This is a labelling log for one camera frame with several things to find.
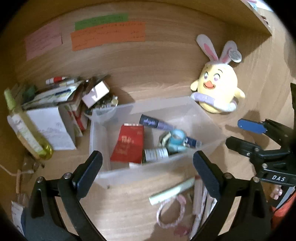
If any white ointment tube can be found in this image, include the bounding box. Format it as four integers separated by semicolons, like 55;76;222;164
188;185;216;240

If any light green tube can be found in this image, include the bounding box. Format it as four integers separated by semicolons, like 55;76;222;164
149;177;196;205

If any dark green bottle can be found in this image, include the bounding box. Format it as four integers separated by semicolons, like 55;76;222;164
142;147;170;164

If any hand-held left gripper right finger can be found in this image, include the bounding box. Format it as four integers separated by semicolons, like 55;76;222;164
192;150;271;241

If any small white cube box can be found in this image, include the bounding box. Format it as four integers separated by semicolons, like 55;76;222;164
81;80;110;109

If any red box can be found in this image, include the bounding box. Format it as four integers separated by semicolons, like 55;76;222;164
110;124;145;164

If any small mint bottle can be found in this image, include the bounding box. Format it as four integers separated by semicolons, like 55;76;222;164
166;142;186;153

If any white cable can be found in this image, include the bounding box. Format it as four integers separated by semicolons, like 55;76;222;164
0;164;35;175

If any white paper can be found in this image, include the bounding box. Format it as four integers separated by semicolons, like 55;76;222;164
10;200;27;232

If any pile of flat packets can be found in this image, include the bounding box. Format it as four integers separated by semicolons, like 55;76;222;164
21;77;93;137

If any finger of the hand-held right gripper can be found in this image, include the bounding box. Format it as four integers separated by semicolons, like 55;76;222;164
225;136;266;163
238;118;290;139

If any green paper note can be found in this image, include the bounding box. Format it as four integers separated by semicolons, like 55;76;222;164
74;13;129;30

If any white cardboard box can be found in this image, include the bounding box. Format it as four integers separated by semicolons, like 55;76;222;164
25;105;77;151

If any green tape roll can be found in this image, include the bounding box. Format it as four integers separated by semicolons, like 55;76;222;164
169;130;187;145

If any small beige block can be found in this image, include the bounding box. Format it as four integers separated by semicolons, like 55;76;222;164
158;133;171;146

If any yellow chick plush toy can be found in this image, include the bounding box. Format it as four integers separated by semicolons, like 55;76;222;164
190;34;245;113

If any yellow-green spray bottle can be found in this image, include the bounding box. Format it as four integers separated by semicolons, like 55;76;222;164
3;88;54;160

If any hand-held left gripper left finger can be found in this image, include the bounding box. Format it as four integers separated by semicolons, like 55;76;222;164
25;150;103;241

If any red and white marker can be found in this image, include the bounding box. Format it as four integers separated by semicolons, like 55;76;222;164
45;75;68;85

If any clear plastic storage bin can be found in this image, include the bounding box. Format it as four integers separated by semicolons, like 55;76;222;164
89;96;226;189

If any dark purple tube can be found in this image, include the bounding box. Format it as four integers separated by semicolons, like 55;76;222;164
139;114;175;131

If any orange paper note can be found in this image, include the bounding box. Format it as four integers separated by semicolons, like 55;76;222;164
70;22;147;51

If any pink paper note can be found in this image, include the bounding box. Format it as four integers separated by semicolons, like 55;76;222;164
25;22;63;61

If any pink flower ornament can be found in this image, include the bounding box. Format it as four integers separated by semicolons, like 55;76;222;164
269;185;283;200

